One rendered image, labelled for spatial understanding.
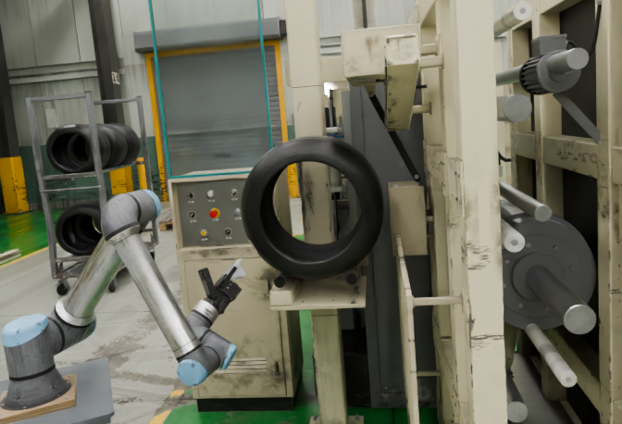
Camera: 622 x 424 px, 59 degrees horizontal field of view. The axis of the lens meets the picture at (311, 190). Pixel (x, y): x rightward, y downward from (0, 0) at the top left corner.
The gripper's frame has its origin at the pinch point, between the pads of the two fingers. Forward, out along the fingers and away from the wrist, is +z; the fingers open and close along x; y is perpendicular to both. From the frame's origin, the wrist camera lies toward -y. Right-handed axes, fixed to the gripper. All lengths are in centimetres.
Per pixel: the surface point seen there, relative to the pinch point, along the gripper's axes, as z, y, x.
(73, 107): 378, -298, -984
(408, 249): 50, 55, 9
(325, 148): 44, -5, 30
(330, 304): 8.0, 37.8, 8.5
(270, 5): 689, -133, -662
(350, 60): 50, -23, 65
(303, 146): 41.0, -11.3, 25.3
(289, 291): 3.7, 23.2, 1.3
